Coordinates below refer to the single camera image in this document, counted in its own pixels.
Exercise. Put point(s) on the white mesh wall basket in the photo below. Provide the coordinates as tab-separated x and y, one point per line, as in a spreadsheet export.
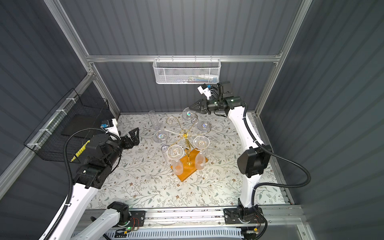
168	72

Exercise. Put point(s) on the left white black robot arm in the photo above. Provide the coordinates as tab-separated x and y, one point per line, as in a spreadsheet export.
103	154

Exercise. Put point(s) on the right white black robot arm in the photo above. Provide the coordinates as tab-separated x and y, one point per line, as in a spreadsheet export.
252	162

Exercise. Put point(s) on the clear flute glass front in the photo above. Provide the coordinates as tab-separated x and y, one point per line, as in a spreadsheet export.
175	154

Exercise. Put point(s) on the gold wire glass rack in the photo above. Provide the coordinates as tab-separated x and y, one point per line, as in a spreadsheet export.
187	137

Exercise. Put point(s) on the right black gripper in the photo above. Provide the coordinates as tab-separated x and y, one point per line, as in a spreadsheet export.
202	103

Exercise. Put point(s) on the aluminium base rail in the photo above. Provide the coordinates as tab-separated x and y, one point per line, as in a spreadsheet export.
199	223

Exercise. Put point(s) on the yellow black striped tool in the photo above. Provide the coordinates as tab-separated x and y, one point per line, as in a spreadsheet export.
79	152

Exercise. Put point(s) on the items in white basket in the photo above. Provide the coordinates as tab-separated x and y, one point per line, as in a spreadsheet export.
206	78

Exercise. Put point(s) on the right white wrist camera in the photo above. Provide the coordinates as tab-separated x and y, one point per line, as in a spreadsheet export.
207	91

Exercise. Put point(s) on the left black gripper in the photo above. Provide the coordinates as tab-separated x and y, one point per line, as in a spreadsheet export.
129	145

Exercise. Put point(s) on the black pad in basket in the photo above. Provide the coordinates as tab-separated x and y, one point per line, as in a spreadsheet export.
80	122

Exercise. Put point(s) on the black wire wall basket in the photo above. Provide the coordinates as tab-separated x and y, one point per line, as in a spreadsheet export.
77	112

